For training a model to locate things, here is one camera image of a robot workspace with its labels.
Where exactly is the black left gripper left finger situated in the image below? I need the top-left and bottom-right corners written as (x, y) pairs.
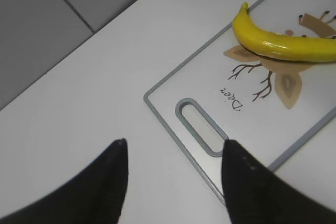
top-left (1, 138), bottom-right (129, 223)

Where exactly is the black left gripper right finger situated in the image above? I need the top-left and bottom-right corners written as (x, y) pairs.
top-left (222, 140), bottom-right (335, 223)

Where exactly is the yellow plastic banana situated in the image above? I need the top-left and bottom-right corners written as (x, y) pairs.
top-left (232, 2), bottom-right (335, 63)

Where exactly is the white grey-rimmed cutting board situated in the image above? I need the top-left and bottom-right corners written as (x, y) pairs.
top-left (144, 0), bottom-right (335, 209)

